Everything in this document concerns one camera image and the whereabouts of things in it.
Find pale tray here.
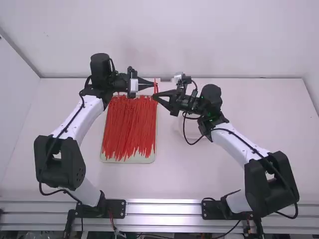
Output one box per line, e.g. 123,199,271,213
100,96,160,164

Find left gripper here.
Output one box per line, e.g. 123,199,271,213
126,66,156,99

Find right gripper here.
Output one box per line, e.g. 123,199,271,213
152,88,200,117

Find silver rails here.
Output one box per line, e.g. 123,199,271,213
0,198,319,229

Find row of orange cable ties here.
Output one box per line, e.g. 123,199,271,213
104,94,158,162

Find red wire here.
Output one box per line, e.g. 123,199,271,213
109,211,118,236

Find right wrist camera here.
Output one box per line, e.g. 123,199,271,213
174,72,186,85

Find black cable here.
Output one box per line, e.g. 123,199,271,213
38,180,78,204
182,111,206,146
273,201,299,220

